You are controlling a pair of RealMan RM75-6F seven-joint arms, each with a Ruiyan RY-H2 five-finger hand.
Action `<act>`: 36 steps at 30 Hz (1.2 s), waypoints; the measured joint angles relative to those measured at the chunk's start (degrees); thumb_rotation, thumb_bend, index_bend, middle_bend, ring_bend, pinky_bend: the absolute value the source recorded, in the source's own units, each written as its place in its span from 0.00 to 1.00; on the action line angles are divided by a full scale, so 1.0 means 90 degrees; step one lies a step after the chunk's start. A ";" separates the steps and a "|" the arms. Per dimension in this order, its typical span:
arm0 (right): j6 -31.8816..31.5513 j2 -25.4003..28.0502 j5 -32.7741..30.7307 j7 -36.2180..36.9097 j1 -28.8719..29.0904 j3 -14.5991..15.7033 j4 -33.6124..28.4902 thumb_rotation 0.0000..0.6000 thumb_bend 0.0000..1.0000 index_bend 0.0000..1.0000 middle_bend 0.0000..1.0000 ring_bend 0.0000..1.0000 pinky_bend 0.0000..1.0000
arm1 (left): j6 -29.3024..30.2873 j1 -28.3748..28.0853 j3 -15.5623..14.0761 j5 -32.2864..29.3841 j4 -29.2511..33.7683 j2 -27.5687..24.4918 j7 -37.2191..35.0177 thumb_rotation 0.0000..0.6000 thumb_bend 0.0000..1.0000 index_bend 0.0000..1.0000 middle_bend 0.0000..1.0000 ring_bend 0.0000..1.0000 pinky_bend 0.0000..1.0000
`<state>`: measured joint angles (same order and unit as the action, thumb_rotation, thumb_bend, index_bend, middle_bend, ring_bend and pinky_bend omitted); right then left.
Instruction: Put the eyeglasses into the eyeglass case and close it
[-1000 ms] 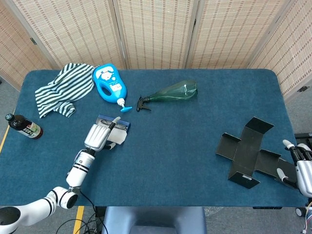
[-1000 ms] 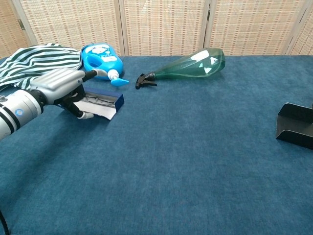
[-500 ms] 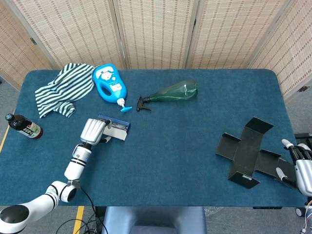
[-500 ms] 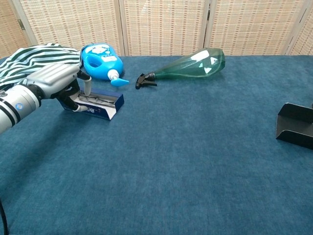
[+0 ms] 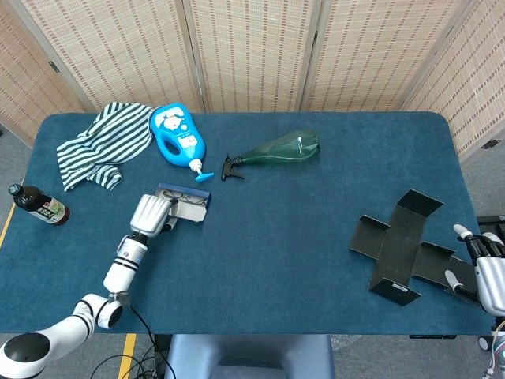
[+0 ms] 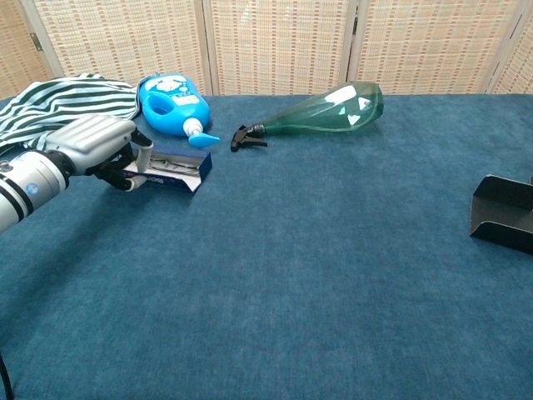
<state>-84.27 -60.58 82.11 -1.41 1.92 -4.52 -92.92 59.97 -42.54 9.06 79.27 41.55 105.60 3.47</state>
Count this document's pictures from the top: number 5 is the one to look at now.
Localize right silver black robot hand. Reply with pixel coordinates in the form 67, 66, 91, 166
443, 223, 505, 315

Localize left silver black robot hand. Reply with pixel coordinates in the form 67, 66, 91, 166
129, 193, 179, 238

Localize thin-framed eyeglasses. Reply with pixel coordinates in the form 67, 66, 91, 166
161, 189, 206, 205

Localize blue glasses case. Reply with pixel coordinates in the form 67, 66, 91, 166
156, 182, 213, 224

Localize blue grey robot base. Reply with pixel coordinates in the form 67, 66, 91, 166
163, 334, 336, 379

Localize black equipment base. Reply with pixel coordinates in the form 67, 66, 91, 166
476, 215, 505, 237

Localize blue detergent pump bottle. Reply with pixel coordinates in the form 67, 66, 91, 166
150, 102, 215, 183

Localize green white striped cloth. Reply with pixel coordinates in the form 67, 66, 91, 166
56, 101, 155, 193

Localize black unfolded cardboard box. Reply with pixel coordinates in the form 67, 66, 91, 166
347, 189, 481, 308

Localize dark sauce bottle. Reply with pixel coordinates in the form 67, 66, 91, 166
8, 183, 71, 227

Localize blue table mat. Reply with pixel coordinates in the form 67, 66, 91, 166
0, 111, 500, 336

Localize black table leg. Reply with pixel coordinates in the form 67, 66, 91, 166
153, 334, 171, 379

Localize green spray bottle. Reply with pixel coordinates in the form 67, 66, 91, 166
220, 128, 321, 182

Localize bamboo folding screen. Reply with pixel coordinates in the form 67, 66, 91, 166
0, 0, 505, 167

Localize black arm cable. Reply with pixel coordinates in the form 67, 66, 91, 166
127, 302, 165, 368

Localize black floor cables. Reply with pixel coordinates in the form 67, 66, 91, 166
90, 343, 166, 379

